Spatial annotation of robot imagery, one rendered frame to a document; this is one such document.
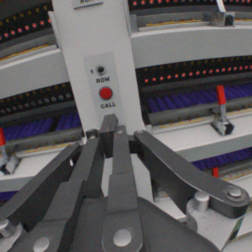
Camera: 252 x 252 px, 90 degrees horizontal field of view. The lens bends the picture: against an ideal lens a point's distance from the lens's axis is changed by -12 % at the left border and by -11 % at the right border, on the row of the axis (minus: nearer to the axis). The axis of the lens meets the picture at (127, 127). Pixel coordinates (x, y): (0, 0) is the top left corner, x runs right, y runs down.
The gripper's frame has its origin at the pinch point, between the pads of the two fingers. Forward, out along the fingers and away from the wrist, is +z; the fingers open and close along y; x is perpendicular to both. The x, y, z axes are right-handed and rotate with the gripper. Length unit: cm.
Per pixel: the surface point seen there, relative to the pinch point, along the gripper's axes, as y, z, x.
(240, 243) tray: 40, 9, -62
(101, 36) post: 0.9, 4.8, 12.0
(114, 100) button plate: 1.0, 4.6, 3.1
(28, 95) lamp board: -21.6, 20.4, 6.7
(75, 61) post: -3.3, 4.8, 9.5
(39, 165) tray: -16.2, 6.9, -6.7
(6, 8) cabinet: -24.1, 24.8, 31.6
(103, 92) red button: -0.3, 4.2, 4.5
